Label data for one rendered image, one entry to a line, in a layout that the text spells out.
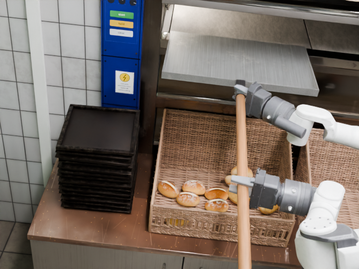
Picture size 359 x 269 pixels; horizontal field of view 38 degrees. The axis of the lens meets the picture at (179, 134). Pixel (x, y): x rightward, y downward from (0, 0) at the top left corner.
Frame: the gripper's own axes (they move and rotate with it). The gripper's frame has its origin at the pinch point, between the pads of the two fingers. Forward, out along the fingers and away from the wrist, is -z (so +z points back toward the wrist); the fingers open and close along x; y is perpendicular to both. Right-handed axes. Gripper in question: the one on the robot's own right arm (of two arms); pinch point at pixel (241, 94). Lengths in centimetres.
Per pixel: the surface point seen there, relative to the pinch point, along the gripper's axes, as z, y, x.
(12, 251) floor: -88, 43, -119
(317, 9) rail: 5.9, -31.1, 23.5
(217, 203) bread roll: -3, -2, -55
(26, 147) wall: -94, 23, -66
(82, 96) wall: -72, 7, -33
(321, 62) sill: 6.2, -48.7, -4.2
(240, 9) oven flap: -15.0, -15.5, 20.8
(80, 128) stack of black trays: -52, 26, -30
